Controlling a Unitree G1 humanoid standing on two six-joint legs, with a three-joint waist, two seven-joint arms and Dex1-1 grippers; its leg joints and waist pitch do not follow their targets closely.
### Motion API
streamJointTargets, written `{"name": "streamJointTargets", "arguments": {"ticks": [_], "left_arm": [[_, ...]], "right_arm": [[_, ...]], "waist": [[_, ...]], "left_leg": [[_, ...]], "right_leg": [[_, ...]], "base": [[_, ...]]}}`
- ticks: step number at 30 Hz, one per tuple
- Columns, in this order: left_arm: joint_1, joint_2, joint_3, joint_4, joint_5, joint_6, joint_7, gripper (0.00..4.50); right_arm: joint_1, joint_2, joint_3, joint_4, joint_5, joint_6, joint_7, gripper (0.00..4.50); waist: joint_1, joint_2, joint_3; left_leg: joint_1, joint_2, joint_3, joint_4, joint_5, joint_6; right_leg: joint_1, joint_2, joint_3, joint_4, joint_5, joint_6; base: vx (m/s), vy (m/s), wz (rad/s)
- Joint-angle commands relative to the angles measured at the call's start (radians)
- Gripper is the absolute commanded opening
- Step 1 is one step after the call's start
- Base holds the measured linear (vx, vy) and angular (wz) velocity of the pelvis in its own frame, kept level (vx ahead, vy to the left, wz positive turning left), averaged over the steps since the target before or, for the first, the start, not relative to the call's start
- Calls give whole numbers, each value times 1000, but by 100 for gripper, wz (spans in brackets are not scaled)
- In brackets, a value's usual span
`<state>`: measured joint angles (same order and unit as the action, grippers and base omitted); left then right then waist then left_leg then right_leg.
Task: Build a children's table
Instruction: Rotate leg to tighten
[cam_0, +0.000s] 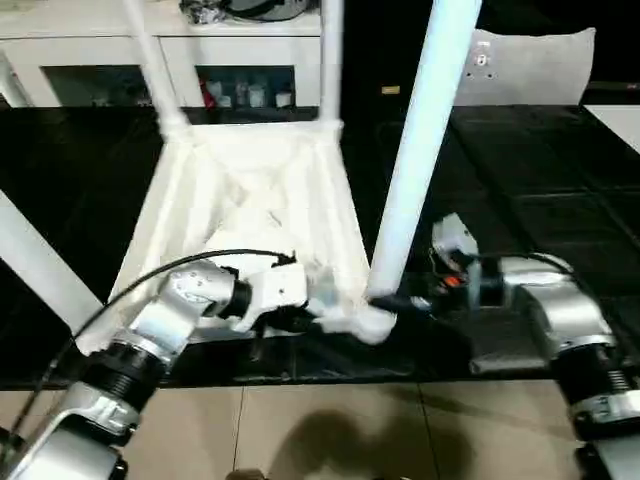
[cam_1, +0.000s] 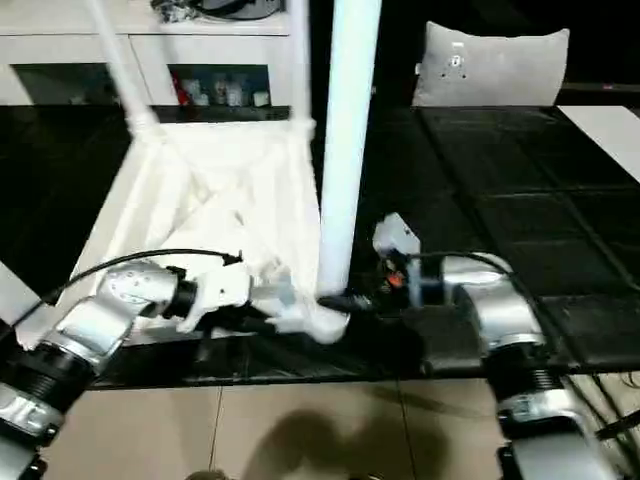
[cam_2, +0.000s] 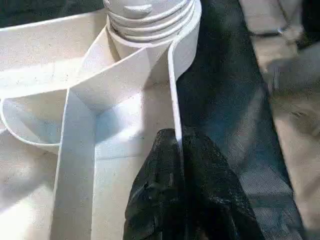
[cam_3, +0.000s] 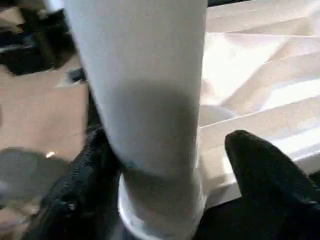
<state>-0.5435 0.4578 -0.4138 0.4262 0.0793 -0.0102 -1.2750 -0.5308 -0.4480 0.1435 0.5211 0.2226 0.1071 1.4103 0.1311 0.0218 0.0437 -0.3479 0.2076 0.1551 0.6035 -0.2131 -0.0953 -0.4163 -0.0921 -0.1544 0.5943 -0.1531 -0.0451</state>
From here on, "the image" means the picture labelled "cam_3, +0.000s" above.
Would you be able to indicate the black work mat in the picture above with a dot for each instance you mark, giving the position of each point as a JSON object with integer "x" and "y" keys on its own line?
{"x": 220, "y": 222}

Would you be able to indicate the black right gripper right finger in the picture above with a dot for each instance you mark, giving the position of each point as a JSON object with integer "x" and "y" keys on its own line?
{"x": 275, "y": 195}

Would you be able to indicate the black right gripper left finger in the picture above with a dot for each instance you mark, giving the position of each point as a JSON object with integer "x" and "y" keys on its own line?
{"x": 82, "y": 200}

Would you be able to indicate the white plastic table leg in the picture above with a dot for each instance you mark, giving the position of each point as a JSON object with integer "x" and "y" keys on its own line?
{"x": 140, "y": 75}

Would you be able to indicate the white plastic table top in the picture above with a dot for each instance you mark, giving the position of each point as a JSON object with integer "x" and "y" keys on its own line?
{"x": 262, "y": 75}

